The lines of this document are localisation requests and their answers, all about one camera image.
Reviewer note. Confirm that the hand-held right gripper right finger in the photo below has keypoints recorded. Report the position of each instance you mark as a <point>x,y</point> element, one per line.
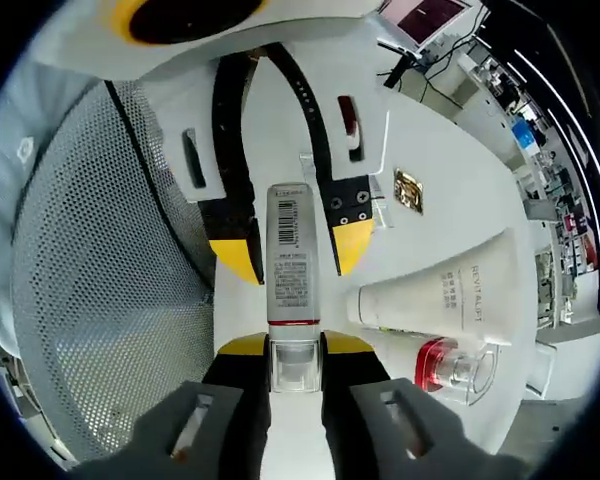
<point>370,430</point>

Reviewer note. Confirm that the white counter cabinets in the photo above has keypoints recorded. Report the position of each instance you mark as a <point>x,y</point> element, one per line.
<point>480,85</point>

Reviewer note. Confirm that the red banded skincare bottle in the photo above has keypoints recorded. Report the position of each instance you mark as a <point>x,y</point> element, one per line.
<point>430,360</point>

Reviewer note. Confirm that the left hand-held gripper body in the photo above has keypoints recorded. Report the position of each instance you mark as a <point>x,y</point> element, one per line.
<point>305,20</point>

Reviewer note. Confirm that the store shelf with goods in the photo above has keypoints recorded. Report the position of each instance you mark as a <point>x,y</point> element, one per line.
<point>570,225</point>

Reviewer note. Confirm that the white skincare tube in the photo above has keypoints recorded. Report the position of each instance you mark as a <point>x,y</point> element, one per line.
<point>430,300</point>

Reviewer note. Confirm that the small white skincare bottle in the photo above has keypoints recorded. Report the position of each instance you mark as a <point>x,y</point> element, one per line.
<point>292,280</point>

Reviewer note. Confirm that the black laptop stand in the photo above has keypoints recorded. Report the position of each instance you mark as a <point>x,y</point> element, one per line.
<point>402,65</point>

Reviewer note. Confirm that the blue storage box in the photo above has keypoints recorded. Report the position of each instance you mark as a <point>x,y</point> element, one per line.
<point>524,134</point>

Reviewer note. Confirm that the white laptop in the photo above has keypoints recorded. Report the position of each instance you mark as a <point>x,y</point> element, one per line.
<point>430,17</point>

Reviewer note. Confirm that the gold foil skincare sachet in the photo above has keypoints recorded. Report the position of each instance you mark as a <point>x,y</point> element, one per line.
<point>408,191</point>

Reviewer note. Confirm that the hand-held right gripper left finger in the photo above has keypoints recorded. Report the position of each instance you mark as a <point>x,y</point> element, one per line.
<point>220,430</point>

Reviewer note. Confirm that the person's light blue shirt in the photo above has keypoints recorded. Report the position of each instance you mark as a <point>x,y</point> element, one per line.
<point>10,200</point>

